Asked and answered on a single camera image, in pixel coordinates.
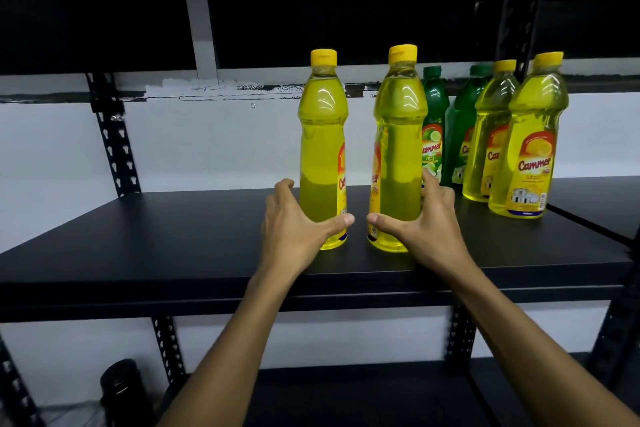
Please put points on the person's right forearm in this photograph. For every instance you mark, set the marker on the person's right forearm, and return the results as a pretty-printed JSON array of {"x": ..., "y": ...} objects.
[{"x": 525, "y": 356}]

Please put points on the black metal shelving rack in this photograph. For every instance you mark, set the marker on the black metal shelving rack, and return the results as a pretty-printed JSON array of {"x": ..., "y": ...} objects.
[
  {"x": 600, "y": 201},
  {"x": 150, "y": 246}
]

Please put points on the person's right hand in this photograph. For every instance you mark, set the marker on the person's right hand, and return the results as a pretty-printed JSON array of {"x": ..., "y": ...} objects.
[{"x": 432, "y": 236}]

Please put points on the person's left thumb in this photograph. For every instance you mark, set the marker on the person's left thumb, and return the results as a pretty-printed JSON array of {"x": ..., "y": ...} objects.
[{"x": 337, "y": 224}]

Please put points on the yellow dish soap bottle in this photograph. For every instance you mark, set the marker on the yellow dish soap bottle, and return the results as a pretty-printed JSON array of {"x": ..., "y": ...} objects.
[
  {"x": 492, "y": 141},
  {"x": 322, "y": 141},
  {"x": 532, "y": 156},
  {"x": 400, "y": 141}
]

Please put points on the person's left hand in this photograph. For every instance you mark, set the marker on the person's left hand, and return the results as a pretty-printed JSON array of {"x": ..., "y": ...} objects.
[{"x": 287, "y": 236}]

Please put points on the green dish soap bottle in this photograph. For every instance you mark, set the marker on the green dish soap bottle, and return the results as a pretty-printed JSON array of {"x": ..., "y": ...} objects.
[
  {"x": 462, "y": 126},
  {"x": 436, "y": 111}
]

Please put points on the person's left forearm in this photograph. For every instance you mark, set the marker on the person's left forearm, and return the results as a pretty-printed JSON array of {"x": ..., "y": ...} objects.
[{"x": 235, "y": 351}]

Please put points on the person's right thumb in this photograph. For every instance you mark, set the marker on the person's right thumb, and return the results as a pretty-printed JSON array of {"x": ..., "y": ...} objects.
[{"x": 385, "y": 224}]

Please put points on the black flask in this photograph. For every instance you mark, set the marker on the black flask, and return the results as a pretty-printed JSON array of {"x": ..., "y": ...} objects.
[{"x": 125, "y": 396}]

